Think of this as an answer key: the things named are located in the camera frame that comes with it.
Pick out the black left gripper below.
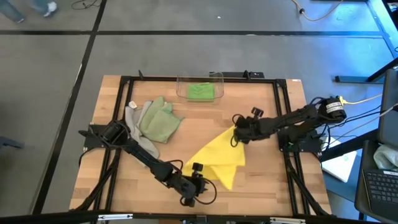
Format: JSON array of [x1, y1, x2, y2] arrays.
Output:
[[174, 162, 208, 208]]

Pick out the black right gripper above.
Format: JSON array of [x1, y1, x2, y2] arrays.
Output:
[[233, 106, 271, 144]]

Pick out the yellow microfiber towel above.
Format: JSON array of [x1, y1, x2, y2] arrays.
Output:
[[182, 125, 246, 191]]

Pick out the bright green microfiber towel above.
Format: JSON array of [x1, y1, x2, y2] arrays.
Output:
[[187, 82, 216, 101]]

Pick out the pale green microfiber towel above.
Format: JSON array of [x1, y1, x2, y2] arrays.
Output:
[[139, 95, 183, 144]]

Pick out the grey microfiber towel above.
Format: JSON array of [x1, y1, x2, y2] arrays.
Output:
[[125, 100, 160, 159]]

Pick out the clear plastic bin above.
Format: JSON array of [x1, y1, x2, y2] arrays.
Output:
[[175, 71, 225, 108]]

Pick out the black diagonal stand beam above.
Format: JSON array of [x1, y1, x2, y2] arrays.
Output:
[[320, 129, 379, 162]]

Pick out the white box with green logo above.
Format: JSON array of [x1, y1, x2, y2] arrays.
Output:
[[321, 136, 358, 184]]

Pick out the black desk foot bar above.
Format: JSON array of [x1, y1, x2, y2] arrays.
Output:
[[335, 57, 398, 84]]

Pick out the black overhead crossbeam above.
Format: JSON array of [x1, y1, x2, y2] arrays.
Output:
[[0, 210, 383, 224]]

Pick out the pale crumpled cloth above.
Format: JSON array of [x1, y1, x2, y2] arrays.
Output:
[[373, 144, 398, 172]]

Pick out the grey open laptop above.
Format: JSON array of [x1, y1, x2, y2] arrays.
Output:
[[354, 68, 398, 223]]

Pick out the dark grey chair foot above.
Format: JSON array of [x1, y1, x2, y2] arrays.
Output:
[[0, 135, 25, 150]]

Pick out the person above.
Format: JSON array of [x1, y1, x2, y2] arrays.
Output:
[[0, 0, 58, 24]]

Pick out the silver metal bracket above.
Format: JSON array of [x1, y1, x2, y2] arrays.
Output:
[[269, 217, 306, 224], [98, 213, 134, 221]]

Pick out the yellow power plug cable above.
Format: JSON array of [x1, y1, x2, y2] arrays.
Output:
[[338, 93, 383, 106]]

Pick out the black aluminium table frame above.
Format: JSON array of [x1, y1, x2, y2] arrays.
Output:
[[70, 70, 332, 218]]

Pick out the beige floor cable with plug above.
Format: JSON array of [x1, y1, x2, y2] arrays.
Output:
[[291, 0, 345, 22]]

